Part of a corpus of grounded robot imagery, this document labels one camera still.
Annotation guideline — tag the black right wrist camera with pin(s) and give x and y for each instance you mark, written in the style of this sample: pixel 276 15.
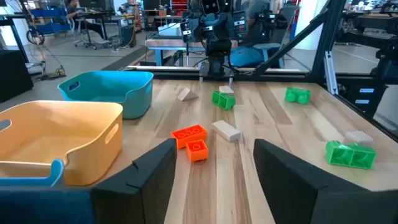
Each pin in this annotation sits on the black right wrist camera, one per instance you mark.
pixel 211 7

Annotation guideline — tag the black labelled control box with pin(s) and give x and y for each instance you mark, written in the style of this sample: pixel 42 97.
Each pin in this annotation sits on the black labelled control box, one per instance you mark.
pixel 373 107

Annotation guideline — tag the silver metal bracket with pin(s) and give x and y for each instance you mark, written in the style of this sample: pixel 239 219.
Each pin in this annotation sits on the silver metal bracket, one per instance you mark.
pixel 331 74

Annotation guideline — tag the orange six-stud brick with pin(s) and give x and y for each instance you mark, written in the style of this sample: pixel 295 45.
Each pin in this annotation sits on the orange six-stud brick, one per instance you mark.
pixel 186 137

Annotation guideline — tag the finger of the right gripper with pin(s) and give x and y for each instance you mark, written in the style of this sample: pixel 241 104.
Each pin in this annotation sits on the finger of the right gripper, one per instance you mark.
pixel 225 26
pixel 209 34

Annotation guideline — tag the yellow plastic bin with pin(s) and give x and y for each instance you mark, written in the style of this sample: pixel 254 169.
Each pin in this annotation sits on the yellow plastic bin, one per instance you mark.
pixel 93 155

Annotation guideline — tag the person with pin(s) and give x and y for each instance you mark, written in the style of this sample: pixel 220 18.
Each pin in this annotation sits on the person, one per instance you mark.
pixel 258 12
pixel 73 12

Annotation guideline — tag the dark blue plastic bin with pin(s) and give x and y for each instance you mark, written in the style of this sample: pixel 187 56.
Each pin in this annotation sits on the dark blue plastic bin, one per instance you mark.
pixel 57 171

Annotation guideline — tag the teal plastic bin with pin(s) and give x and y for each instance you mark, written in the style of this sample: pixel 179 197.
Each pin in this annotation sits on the teal plastic bin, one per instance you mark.
pixel 136 102

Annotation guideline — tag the blue seat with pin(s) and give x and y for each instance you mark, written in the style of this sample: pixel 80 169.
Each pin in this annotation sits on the blue seat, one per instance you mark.
pixel 245 57

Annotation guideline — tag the blue-legged workbench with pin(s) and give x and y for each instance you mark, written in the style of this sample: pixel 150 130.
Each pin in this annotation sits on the blue-legged workbench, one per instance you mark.
pixel 161 46

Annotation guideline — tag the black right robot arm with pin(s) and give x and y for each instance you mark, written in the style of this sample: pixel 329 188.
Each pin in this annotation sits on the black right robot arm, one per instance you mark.
pixel 216 53

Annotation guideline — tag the neighbouring black workstation frame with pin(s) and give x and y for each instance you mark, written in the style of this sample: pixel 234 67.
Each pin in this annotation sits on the neighbouring black workstation frame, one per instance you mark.
pixel 373 23

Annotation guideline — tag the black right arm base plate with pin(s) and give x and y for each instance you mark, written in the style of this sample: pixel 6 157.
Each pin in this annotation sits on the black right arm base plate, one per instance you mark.
pixel 217 74

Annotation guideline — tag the large green plastic brick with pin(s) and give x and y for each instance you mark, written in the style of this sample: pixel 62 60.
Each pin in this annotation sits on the large green plastic brick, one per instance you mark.
pixel 351 155

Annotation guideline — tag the black computer tower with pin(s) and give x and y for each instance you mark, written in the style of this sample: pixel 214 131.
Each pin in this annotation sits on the black computer tower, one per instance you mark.
pixel 129 35

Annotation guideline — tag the small orange square brick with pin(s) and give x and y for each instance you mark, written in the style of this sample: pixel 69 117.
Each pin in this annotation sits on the small orange square brick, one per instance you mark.
pixel 197 154

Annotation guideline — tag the green rounded plastic block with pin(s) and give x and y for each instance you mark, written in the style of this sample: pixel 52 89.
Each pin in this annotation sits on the green rounded plastic block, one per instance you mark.
pixel 297 96

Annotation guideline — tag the black cabinet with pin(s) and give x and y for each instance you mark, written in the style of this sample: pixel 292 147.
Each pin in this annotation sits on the black cabinet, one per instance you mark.
pixel 14 74

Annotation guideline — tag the blue cart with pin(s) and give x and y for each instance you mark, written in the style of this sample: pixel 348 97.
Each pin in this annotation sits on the blue cart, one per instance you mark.
pixel 49 28

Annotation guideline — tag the long rectangular wooden block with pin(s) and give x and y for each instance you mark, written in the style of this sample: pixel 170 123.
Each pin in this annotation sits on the long rectangular wooden block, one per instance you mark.
pixel 225 130

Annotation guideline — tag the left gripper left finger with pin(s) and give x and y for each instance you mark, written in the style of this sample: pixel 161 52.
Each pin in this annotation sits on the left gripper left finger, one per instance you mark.
pixel 140 193

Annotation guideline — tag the small wooden block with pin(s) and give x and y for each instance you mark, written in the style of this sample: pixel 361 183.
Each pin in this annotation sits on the small wooden block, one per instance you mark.
pixel 226 89

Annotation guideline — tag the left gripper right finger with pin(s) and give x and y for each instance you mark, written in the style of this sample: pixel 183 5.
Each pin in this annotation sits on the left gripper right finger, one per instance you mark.
pixel 286 186

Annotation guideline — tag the triangular wooden block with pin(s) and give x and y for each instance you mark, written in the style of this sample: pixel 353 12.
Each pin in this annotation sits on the triangular wooden block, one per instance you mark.
pixel 186 95

